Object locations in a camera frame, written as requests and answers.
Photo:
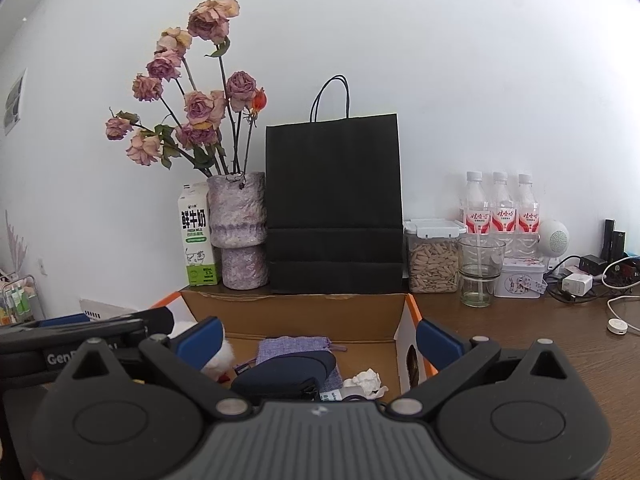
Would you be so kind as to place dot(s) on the pink plant wall decal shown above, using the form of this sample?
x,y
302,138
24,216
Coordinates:
x,y
16,242

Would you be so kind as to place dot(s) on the orange pumpkin print cardboard box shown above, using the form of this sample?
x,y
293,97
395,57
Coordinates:
x,y
300,315

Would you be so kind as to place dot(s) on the clear glass cup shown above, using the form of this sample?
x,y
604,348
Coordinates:
x,y
482,280

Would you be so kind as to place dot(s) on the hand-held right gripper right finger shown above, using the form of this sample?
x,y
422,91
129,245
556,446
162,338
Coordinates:
x,y
437,347

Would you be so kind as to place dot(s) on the white charger plug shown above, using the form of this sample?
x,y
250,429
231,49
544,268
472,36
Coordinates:
x,y
576,284

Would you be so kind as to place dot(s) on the clear container of seeds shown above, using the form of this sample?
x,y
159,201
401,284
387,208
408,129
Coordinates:
x,y
432,265

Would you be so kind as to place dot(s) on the white tissue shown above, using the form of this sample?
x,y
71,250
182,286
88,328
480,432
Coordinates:
x,y
365,382

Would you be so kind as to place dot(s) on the black charger block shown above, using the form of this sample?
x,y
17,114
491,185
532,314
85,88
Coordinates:
x,y
592,262

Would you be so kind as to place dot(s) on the dark blue zip case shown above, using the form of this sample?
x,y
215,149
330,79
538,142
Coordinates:
x,y
280,377

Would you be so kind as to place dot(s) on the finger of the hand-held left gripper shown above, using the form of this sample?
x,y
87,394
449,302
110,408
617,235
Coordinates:
x,y
125,325
65,321

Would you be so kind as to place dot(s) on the white printed tin box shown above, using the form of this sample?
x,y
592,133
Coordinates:
x,y
520,280

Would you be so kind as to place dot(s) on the white round speaker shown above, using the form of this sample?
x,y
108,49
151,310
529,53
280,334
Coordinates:
x,y
554,240

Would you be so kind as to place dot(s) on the white flat panel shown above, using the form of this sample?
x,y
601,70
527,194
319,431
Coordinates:
x,y
107,310

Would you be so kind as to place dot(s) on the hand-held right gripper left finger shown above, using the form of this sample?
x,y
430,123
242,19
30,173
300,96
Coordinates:
x,y
200,342

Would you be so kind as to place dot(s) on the white wall socket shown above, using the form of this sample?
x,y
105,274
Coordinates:
x,y
42,266

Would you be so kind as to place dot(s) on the dried pink rose bouquet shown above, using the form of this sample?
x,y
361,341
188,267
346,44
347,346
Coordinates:
x,y
205,20

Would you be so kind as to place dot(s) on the yellow and white plush toy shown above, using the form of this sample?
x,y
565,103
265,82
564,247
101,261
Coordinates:
x,y
222,357

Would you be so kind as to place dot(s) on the wall poster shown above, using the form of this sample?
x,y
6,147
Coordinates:
x,y
15,102

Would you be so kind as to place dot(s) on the black paper bag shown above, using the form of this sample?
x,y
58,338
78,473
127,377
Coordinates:
x,y
335,200

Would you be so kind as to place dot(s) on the black upright box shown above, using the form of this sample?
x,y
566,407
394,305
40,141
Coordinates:
x,y
614,240

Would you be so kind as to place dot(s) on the purple linen pouch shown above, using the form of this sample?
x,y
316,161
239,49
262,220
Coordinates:
x,y
285,347

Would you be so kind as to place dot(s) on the white and green milk carton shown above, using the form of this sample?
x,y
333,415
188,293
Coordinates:
x,y
197,240

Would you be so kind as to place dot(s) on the purple mottled vase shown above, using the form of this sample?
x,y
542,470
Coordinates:
x,y
237,220

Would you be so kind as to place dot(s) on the black electronic device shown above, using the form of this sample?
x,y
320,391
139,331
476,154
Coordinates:
x,y
625,272

